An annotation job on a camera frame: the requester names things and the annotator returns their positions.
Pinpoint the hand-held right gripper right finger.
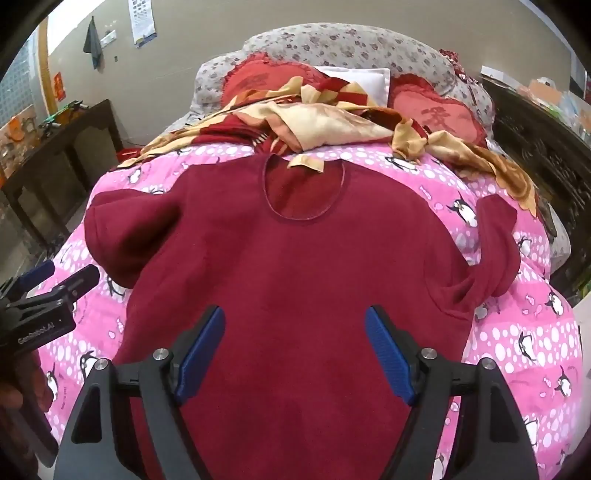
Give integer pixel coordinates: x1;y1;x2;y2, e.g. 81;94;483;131
365;305;541;480

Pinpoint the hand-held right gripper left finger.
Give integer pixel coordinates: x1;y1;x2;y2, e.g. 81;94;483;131
53;305;227;480

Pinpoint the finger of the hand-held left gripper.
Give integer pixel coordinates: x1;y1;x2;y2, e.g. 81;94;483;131
46;264;101;306
4;261;56;301

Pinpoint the dark red sweater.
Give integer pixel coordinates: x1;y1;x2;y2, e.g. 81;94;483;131
84;152;522;480

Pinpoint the person's left hand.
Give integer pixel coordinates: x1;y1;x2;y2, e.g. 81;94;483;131
0;353;47;412

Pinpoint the dark wooden table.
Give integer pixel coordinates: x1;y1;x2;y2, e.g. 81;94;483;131
0;99;123;259

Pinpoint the pink penguin print blanket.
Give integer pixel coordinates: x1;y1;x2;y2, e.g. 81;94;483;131
34;141;585;480

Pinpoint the green and black tool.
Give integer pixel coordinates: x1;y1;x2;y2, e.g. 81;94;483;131
39;100;89;128

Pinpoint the grey floral bed sheet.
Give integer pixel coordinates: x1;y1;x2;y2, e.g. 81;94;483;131
539;200;574;274

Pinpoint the grey hanging cloth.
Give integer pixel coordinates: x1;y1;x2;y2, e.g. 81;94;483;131
83;16;103;71

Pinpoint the red and yellow blanket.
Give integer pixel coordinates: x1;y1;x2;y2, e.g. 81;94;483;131
117;76;539;217

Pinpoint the red heart-shaped pillow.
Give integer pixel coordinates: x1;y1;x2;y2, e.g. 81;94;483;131
388;74;490;148
221;53;320;110

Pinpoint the dark carved wooden cabinet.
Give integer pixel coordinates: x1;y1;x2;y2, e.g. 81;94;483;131
480;74;591;305

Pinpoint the white pillow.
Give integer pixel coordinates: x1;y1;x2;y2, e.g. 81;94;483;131
316;66;392;109

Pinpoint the red frilly cushion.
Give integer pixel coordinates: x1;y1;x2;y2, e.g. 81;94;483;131
438;48;468;78

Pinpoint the pile of assorted packets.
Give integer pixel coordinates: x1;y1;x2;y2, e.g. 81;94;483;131
480;65;591;139

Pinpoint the wall calendar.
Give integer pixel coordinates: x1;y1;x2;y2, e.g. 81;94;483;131
128;0;157;48

